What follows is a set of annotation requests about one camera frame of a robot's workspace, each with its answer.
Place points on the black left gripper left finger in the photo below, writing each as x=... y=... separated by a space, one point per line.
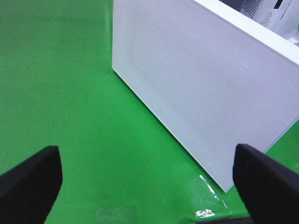
x=29 y=190

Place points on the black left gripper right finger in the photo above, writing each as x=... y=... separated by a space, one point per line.
x=268 y=189

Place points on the white microwave door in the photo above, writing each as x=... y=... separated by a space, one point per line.
x=211 y=75

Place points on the white microwave oven body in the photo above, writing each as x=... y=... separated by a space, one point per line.
x=279 y=16

